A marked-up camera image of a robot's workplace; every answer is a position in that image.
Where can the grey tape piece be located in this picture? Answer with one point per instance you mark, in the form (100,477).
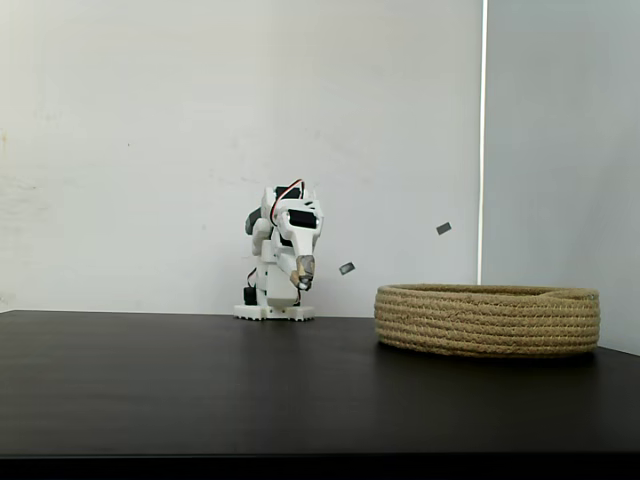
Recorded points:
(347,268)
(444,228)

